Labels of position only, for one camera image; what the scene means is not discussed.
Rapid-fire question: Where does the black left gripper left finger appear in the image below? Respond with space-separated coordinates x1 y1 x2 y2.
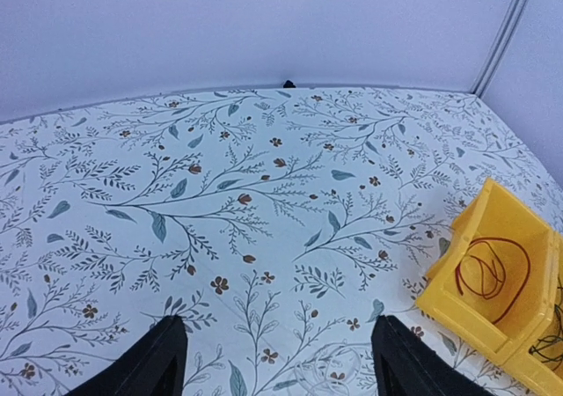
69 315 188 396

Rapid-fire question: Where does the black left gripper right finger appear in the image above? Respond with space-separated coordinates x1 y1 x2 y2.
371 315 491 396

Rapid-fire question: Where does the red cable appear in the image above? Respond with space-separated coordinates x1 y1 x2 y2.
455 236 531 326

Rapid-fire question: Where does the dark green cable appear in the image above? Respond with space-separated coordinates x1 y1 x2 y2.
527 276 563 366

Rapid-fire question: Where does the yellow three-compartment bin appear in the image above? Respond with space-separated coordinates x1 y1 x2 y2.
415 179 562 395

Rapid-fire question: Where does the floral table mat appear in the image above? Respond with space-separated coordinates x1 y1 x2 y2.
1 88 562 395

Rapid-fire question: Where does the right aluminium frame post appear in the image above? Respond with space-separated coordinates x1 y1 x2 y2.
470 0 530 99

